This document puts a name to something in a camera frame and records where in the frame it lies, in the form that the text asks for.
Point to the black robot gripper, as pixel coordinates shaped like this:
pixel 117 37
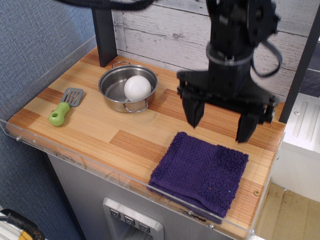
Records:
pixel 230 87

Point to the purple towel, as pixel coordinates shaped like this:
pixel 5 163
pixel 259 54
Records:
pixel 201 174

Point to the small steel pot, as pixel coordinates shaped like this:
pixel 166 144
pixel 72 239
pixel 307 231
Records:
pixel 112 86

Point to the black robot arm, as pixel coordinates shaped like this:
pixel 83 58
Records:
pixel 237 28

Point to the white ball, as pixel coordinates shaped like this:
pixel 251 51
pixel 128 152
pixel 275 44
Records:
pixel 137 88

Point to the white toy sink counter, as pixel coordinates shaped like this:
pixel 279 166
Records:
pixel 297 164

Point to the silver dispenser button panel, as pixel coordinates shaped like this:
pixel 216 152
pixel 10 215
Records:
pixel 126 223

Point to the clear acrylic table guard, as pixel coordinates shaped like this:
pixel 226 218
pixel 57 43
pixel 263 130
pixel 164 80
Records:
pixel 99 152

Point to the black and yellow object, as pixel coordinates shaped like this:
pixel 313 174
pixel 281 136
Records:
pixel 14 226

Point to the dark right shelf post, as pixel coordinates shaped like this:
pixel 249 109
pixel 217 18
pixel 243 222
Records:
pixel 302 68

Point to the dark shelf post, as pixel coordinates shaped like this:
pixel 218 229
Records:
pixel 302 68
pixel 104 35

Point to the green handled grey spatula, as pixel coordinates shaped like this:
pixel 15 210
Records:
pixel 70 98

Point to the dark left shelf post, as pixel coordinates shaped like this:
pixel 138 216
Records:
pixel 104 35

